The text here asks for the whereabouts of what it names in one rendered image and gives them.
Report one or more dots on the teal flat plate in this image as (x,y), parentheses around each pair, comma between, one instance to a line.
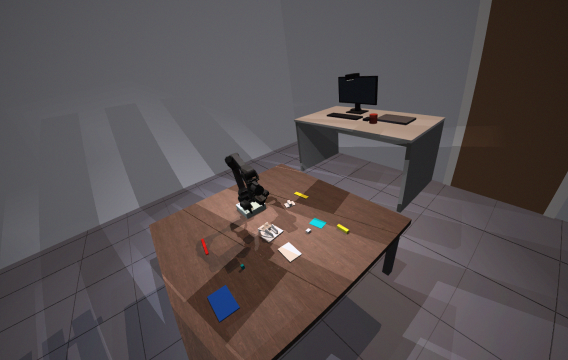
(317,223)

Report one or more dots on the blue flat rectangular plate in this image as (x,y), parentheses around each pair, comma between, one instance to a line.
(223,303)

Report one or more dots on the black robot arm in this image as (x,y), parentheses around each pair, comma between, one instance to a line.
(235,162)

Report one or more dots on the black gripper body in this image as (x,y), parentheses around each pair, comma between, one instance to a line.
(246,204)

